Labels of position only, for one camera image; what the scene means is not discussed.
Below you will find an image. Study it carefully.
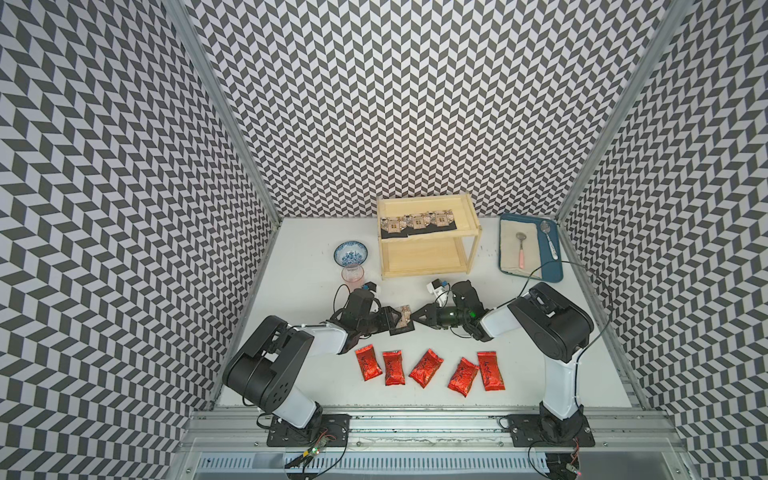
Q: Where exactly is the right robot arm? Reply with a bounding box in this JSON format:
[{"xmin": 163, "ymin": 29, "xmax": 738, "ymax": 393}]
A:
[{"xmin": 410, "ymin": 281, "xmax": 594, "ymax": 422}]

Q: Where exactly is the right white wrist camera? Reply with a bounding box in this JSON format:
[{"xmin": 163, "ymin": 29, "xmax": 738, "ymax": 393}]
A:
[{"xmin": 427, "ymin": 279, "xmax": 451, "ymax": 303}]

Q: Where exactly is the pink handled spoon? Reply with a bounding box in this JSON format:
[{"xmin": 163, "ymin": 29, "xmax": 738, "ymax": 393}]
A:
[{"xmin": 516, "ymin": 231, "xmax": 527, "ymax": 270}]

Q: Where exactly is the wooden two-tier shelf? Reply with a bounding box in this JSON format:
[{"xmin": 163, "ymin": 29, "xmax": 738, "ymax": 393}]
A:
[{"xmin": 376, "ymin": 192, "xmax": 482, "ymax": 279}]

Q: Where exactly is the pink transparent cup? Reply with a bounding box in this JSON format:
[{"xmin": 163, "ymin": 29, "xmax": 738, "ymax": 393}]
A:
[{"xmin": 341, "ymin": 264, "xmax": 365, "ymax": 291}]

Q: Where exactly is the white handled spoon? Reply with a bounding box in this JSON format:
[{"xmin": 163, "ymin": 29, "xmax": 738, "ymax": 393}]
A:
[{"xmin": 539, "ymin": 220, "xmax": 560, "ymax": 261}]

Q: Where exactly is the beige cloth on tray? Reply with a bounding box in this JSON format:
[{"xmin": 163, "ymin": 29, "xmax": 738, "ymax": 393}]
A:
[{"xmin": 499, "ymin": 219, "xmax": 542, "ymax": 278}]

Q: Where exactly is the red tea bag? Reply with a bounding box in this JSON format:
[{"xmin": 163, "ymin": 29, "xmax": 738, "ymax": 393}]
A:
[
  {"xmin": 355, "ymin": 345, "xmax": 383, "ymax": 381},
  {"xmin": 382, "ymin": 350, "xmax": 406, "ymax": 386},
  {"xmin": 409, "ymin": 349, "xmax": 443, "ymax": 388},
  {"xmin": 477, "ymin": 351, "xmax": 505, "ymax": 391},
  {"xmin": 448, "ymin": 357, "xmax": 479, "ymax": 398}
]

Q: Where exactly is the black floral tea bag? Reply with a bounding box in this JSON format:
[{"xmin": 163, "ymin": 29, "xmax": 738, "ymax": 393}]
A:
[
  {"xmin": 429, "ymin": 210, "xmax": 457, "ymax": 231},
  {"xmin": 395, "ymin": 305, "xmax": 415, "ymax": 335},
  {"xmin": 403, "ymin": 213, "xmax": 432, "ymax": 235},
  {"xmin": 380, "ymin": 217, "xmax": 408, "ymax": 239}
]

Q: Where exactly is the teal tray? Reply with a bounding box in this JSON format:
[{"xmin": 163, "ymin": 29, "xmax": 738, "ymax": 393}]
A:
[{"xmin": 498, "ymin": 213, "xmax": 564, "ymax": 283}]

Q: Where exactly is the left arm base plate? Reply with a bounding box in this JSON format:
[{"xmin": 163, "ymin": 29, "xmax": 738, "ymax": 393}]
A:
[{"xmin": 266, "ymin": 414, "xmax": 352, "ymax": 447}]

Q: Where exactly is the blue white ceramic bowl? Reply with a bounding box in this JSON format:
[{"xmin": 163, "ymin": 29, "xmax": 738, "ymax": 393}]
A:
[{"xmin": 333, "ymin": 240, "xmax": 368, "ymax": 268}]

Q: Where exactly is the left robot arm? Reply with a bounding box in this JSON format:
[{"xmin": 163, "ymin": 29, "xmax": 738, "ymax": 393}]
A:
[{"xmin": 223, "ymin": 283, "xmax": 402, "ymax": 435}]

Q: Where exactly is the aluminium front rail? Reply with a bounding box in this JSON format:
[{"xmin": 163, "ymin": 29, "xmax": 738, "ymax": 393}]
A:
[{"xmin": 177, "ymin": 407, "xmax": 686, "ymax": 453}]

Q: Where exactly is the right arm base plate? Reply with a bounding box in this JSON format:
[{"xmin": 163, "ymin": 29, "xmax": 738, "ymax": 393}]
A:
[{"xmin": 505, "ymin": 411, "xmax": 596, "ymax": 448}]

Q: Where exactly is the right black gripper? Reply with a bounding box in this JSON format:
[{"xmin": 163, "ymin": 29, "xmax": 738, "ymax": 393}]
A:
[{"xmin": 409, "ymin": 301, "xmax": 468, "ymax": 328}]

